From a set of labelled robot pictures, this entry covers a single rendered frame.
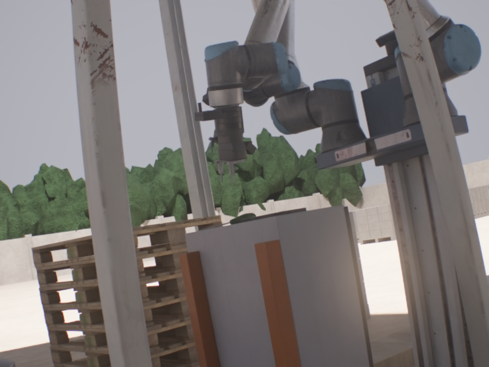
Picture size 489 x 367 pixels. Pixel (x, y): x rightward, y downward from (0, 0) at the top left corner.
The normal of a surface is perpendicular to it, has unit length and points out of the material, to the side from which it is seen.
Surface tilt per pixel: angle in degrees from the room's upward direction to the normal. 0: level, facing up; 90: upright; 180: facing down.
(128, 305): 93
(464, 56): 94
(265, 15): 75
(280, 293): 90
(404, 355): 90
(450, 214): 100
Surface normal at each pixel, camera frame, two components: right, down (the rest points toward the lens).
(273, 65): 0.37, 0.51
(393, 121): -0.85, 0.11
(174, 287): -0.70, 0.07
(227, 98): 0.11, 0.14
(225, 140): -0.77, 0.32
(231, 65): 0.43, 0.21
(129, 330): 0.57, -0.11
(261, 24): -0.21, -0.30
